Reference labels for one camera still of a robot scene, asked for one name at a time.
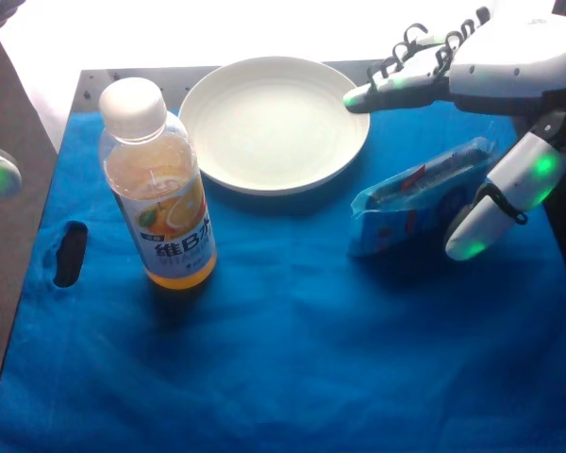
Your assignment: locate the blue cloth with hole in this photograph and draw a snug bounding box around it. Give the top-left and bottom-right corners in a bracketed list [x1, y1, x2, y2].
[0, 96, 566, 453]

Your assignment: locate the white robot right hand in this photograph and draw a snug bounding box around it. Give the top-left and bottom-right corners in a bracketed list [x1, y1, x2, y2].
[342, 0, 566, 263]

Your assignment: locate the blue plastic snack package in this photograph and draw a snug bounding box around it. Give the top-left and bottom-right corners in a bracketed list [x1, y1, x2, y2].
[349, 122, 501, 259]

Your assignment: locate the orange juice bottle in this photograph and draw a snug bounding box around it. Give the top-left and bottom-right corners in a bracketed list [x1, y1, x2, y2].
[97, 76, 219, 291]

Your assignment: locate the white round plate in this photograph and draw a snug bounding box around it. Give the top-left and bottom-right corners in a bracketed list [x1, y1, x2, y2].
[177, 56, 373, 196]

